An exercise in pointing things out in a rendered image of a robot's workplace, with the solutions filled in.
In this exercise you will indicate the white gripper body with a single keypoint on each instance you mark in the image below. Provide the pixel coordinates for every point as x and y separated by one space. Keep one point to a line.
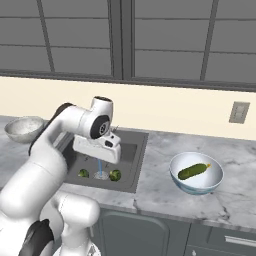
96 149

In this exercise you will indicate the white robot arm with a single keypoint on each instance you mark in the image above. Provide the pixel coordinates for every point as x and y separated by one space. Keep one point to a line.
46 160

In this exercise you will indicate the silver sink faucet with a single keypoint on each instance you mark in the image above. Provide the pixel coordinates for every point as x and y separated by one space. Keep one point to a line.
115 128

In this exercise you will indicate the grey kitchen sink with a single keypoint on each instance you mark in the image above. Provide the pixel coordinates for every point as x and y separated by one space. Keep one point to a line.
128 156

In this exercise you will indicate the grey speckled bowl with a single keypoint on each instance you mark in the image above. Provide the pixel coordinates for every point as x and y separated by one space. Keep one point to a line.
24 128

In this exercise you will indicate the green cucumber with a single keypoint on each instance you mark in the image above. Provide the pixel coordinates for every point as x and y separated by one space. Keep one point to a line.
192 171

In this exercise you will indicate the white and blue bowl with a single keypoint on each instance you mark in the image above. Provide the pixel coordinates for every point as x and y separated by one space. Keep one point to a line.
196 173

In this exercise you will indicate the blue water stream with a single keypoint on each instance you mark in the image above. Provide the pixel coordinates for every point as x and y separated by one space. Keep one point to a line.
99 166

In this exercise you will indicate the green broccoli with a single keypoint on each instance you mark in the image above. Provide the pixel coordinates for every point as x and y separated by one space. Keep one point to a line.
83 173
115 175

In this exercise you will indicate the grey cupboard door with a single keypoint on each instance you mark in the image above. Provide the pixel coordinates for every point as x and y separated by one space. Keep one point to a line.
133 235

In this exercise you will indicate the grey framed window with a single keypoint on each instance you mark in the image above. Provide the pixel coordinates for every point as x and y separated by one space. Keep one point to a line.
133 36

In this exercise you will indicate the grey drawer front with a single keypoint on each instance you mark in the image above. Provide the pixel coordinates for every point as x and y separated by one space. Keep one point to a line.
221 240

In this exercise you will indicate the grey wall outlet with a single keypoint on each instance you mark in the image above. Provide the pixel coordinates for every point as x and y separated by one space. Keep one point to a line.
239 112

